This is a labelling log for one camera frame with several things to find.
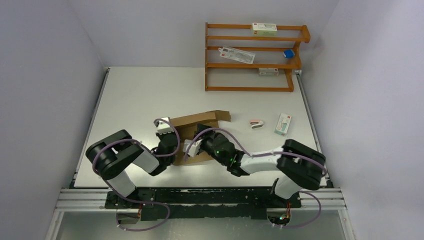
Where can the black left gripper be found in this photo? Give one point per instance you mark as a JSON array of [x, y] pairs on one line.
[[160, 136]]

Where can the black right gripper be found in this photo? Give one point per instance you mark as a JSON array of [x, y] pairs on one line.
[[211, 135]]

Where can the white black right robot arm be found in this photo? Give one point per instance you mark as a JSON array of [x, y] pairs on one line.
[[301, 167]]

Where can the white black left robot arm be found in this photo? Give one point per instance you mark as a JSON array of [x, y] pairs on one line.
[[112, 155]]

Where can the white flat box bottom shelf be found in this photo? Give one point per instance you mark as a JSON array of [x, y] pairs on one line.
[[268, 72]]

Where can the white green box top shelf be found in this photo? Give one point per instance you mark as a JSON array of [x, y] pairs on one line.
[[264, 29]]

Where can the clear plastic packet on shelf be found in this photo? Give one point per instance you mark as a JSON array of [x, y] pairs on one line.
[[237, 55]]

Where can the blue small object on shelf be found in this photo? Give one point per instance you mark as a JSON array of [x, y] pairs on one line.
[[289, 53]]

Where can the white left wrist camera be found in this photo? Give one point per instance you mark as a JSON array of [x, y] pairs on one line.
[[163, 126]]

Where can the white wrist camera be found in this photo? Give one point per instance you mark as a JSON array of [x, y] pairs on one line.
[[191, 148], [163, 126]]

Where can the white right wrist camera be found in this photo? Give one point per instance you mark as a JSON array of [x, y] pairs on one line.
[[191, 148]]

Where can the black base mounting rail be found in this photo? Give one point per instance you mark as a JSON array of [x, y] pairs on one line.
[[152, 204]]

